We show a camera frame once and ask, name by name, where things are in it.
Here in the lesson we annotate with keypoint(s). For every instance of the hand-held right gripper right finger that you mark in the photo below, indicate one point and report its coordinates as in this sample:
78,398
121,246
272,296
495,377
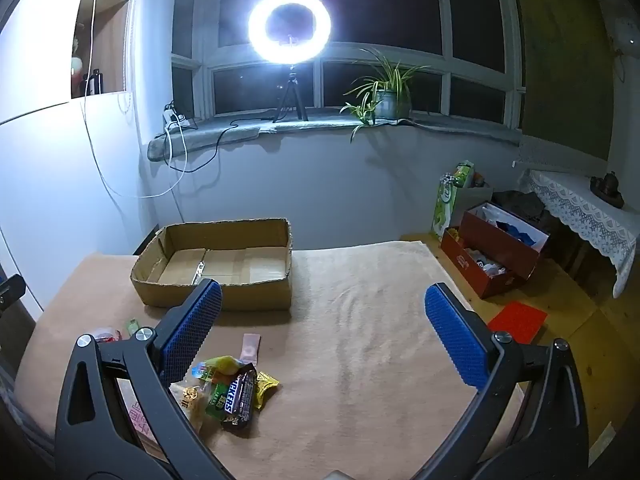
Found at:
455,335

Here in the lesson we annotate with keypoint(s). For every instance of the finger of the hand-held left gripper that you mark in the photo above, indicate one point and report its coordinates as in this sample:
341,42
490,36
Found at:
11,290

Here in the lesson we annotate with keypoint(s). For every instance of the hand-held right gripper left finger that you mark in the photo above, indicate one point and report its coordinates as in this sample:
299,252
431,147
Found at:
195,332

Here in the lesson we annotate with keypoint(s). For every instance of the yellow crinkled snack packet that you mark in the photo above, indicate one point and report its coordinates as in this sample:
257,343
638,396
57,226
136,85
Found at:
222,364

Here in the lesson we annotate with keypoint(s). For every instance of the pink wafer packet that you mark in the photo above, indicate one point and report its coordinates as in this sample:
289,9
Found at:
251,346

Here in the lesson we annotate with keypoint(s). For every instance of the small green candy packet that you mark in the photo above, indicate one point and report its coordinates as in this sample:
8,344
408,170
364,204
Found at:
131,327

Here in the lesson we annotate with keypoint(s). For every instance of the clear packet with gold print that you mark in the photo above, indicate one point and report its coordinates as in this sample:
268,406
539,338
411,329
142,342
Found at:
187,401

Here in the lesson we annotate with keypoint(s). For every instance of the green snack packet yellow print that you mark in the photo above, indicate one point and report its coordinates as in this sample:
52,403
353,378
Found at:
217,401

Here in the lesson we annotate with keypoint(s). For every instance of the brown chocolate bar blue label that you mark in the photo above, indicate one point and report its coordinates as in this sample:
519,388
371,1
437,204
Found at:
237,400

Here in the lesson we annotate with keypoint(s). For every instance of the red and white snack packet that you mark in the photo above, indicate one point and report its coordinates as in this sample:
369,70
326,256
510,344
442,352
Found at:
106,335

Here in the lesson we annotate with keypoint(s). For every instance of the yellow candy packet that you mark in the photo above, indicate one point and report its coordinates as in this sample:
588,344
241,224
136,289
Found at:
266,390

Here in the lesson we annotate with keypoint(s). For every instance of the large white packet pink print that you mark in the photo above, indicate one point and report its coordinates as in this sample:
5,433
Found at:
140,420

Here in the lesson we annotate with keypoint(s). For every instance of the red mat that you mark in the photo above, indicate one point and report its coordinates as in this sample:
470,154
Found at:
517,322

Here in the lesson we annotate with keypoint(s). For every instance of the red cardboard box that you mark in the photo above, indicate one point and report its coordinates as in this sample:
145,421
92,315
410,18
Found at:
500,257

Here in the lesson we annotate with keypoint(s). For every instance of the green carton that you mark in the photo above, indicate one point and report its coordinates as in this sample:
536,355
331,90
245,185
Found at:
444,207

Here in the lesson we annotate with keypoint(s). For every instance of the green snack bag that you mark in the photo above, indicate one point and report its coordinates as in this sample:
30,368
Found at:
464,172

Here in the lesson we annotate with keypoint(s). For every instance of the lace covered side table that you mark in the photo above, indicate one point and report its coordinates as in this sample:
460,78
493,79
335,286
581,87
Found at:
590,212

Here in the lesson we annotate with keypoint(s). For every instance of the dark teapot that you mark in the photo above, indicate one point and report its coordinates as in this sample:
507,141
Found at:
607,190

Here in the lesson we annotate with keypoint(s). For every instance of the white power strip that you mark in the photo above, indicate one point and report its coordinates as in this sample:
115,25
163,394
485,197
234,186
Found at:
177,119

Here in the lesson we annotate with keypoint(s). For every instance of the black bottle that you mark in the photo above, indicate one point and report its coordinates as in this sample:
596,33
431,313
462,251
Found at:
95,82

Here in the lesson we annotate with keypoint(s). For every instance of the potted spider plant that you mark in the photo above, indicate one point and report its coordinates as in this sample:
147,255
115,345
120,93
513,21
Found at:
393,103

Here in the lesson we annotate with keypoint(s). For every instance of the wooden wall shelf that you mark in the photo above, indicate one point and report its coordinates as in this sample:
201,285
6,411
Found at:
107,50

